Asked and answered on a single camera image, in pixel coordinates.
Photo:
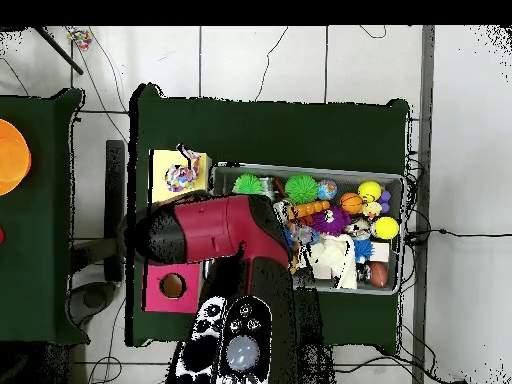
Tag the small dotted cloth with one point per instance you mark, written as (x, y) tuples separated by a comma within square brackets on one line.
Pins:
[(182, 174)]

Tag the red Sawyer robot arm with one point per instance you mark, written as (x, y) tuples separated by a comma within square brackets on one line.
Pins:
[(216, 228)]

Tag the wooden box with three holes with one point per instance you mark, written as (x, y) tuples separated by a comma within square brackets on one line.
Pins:
[(160, 160)]

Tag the green spiky ball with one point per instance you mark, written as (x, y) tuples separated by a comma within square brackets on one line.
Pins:
[(246, 184), (300, 190)]

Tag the orange plastic toy block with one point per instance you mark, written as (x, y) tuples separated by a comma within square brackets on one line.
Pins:
[(308, 210)]

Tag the purple furry monster toy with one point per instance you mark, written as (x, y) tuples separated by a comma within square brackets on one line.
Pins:
[(330, 220)]

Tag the cream knitted cloth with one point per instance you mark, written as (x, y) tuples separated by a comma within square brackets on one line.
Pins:
[(332, 260)]

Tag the dark green table cloth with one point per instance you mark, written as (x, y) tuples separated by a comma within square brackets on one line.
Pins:
[(48, 240), (264, 120)]

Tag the orange toy basketball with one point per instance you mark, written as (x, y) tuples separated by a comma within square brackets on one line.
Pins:
[(350, 202)]

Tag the yellow ball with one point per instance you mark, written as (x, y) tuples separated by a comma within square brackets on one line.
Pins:
[(384, 228), (368, 190)]

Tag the grey round stand base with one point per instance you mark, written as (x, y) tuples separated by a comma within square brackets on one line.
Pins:
[(94, 300)]

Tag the small colourful floor toy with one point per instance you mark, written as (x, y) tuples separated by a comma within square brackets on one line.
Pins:
[(78, 38)]

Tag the orange round bowl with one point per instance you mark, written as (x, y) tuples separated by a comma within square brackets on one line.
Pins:
[(12, 156)]

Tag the thin black rod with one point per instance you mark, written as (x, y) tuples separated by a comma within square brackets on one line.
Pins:
[(58, 49)]

